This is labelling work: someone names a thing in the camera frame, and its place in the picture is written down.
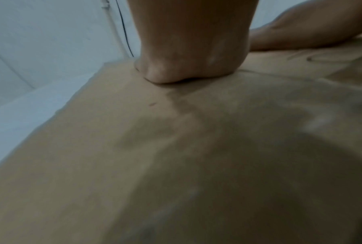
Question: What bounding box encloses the person's left hand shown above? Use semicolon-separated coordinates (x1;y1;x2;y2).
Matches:
127;0;260;84

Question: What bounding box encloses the person's right hand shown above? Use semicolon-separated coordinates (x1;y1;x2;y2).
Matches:
248;0;335;52

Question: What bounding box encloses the brown cardboard box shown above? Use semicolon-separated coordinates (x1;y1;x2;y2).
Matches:
0;31;362;244

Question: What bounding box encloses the person's right forearm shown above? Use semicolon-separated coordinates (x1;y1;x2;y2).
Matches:
329;0;362;46

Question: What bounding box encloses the thin black wall cable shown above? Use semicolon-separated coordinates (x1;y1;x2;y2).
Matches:
116;0;136;58

